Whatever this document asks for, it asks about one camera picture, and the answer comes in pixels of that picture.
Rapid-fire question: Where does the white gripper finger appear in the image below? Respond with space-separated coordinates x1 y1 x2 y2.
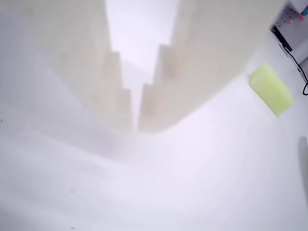
137 0 287 133
0 0 134 135

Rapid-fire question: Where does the pale yellow sponge block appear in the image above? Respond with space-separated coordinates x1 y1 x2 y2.
248 62 294 116

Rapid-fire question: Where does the white perforated pegboard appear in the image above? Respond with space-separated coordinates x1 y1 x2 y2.
271 2 308 58

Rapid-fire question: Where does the thin black cable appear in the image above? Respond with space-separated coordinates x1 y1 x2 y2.
278 42 308 96

